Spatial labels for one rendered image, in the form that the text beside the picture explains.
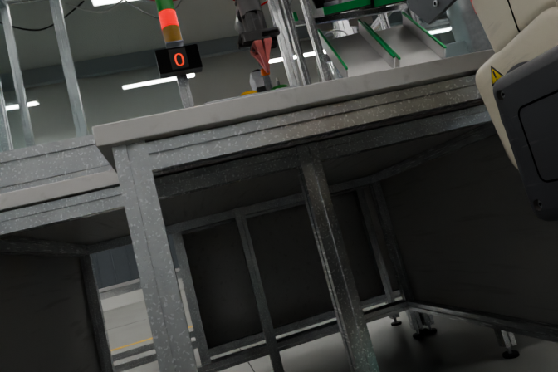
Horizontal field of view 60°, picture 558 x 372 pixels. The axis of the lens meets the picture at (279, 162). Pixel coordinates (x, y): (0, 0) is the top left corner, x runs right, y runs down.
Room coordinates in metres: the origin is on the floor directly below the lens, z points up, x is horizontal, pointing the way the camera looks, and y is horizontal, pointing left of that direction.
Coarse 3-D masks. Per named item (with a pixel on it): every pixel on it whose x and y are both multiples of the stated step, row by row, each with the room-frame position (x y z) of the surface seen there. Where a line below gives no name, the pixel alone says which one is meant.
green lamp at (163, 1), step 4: (156, 0) 1.31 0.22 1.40; (160, 0) 1.31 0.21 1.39; (164, 0) 1.31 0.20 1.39; (168, 0) 1.31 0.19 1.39; (172, 0) 1.33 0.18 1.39; (156, 4) 1.32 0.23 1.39; (160, 4) 1.31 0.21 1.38; (164, 4) 1.31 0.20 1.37; (168, 4) 1.31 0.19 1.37; (172, 4) 1.32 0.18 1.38; (160, 8) 1.31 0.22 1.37; (164, 8) 1.31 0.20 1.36; (168, 8) 1.31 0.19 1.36; (172, 8) 1.32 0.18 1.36
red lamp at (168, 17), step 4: (160, 12) 1.31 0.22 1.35; (164, 12) 1.31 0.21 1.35; (168, 12) 1.31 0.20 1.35; (172, 12) 1.31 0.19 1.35; (160, 16) 1.31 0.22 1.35; (164, 16) 1.31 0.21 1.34; (168, 16) 1.31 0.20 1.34; (172, 16) 1.31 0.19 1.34; (176, 16) 1.33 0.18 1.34; (160, 20) 1.32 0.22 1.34; (164, 20) 1.31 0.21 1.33; (168, 20) 1.31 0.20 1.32; (172, 20) 1.31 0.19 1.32; (176, 20) 1.32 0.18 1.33; (164, 24) 1.31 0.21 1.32; (168, 24) 1.31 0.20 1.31; (172, 24) 1.31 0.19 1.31; (176, 24) 1.32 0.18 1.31
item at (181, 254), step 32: (352, 192) 2.89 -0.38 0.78; (224, 224) 2.71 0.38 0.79; (256, 224) 2.75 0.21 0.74; (288, 224) 2.79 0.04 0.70; (352, 224) 2.87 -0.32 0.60; (192, 256) 2.66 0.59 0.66; (224, 256) 2.70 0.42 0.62; (256, 256) 2.74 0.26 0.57; (288, 256) 2.78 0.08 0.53; (352, 256) 2.86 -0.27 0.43; (384, 256) 2.91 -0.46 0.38; (192, 288) 2.30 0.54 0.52; (224, 288) 2.69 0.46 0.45; (288, 288) 2.77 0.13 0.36; (320, 288) 2.81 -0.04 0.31; (384, 288) 2.84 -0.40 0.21; (192, 320) 2.29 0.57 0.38; (224, 320) 2.68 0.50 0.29; (256, 320) 2.72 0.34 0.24; (288, 320) 2.76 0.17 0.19; (320, 320) 2.75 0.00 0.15; (224, 352) 2.62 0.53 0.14
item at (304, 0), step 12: (300, 0) 1.35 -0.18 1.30; (288, 12) 1.51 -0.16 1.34; (408, 12) 1.42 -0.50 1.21; (288, 24) 1.50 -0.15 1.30; (312, 24) 1.34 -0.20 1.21; (384, 24) 1.57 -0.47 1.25; (420, 24) 1.41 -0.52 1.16; (312, 36) 1.33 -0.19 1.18; (300, 48) 1.50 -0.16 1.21; (300, 60) 1.50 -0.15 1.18; (324, 60) 1.34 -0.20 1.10; (324, 72) 1.33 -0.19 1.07
